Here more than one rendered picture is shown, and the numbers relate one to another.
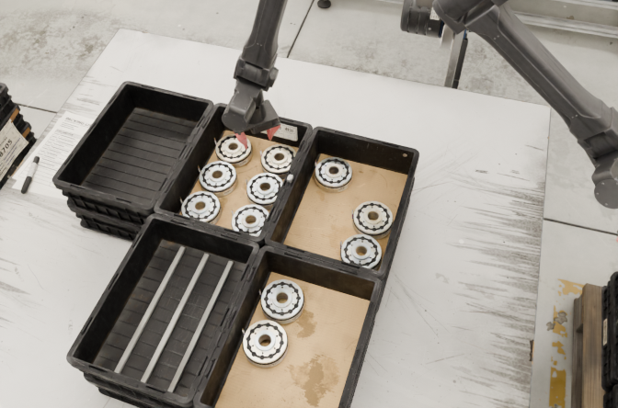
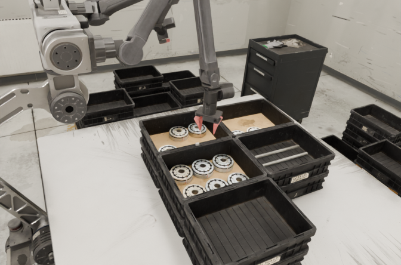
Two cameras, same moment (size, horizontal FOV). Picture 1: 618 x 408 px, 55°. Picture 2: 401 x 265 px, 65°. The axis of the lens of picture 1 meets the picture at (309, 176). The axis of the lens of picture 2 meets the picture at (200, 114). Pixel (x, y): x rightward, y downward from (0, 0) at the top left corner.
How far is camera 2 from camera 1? 202 cm
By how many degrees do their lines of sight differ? 88
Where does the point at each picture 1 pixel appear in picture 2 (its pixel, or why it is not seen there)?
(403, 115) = (81, 181)
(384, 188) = (157, 140)
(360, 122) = (101, 195)
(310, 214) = not seen: hidden behind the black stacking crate
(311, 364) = (244, 125)
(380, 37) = not seen: outside the picture
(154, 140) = (228, 244)
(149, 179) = (250, 221)
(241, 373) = not seen: hidden behind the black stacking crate
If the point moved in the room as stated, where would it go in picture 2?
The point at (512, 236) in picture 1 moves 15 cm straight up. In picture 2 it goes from (132, 125) to (131, 104)
